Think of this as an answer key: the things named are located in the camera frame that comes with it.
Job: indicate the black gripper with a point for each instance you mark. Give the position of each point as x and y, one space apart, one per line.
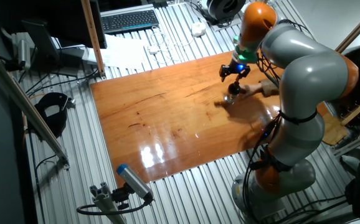
237 68

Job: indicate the clear glass jar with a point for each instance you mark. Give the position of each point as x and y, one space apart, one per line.
230 98

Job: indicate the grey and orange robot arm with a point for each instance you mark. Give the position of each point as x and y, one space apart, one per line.
310 74

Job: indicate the bare helper hand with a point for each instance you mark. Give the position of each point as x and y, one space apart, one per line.
251 90

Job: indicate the white lumpy plastic object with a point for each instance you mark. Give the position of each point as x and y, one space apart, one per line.
198 29

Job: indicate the brown wooden board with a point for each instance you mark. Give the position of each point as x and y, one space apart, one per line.
167 118

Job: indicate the white charger adapter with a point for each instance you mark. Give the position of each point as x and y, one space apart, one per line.
153 49

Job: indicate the white paper sheet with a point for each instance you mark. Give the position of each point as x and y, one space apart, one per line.
121 53

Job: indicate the black computer keyboard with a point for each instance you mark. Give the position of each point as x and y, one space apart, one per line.
130 21

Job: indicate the brown slanted strut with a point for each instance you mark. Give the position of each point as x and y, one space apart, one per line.
357 29

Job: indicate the brown vertical strut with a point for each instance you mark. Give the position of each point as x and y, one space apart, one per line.
93 40

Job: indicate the black computer monitor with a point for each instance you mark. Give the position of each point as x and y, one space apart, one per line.
58 18

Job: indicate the long aluminium profile bar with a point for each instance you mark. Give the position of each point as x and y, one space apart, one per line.
27 109

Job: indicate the silver cylinder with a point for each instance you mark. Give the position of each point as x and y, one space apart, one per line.
24 53

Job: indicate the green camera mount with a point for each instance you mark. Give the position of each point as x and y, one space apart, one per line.
245 56

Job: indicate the grey metal base plate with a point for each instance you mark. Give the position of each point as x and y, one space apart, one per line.
222 26

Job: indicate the aluminium profile rail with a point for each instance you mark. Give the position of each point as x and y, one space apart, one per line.
357 141

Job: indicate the silver camera with blue cap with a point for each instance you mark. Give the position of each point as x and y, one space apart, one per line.
133 182

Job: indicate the short aluminium camera post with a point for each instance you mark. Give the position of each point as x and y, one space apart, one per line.
105 202

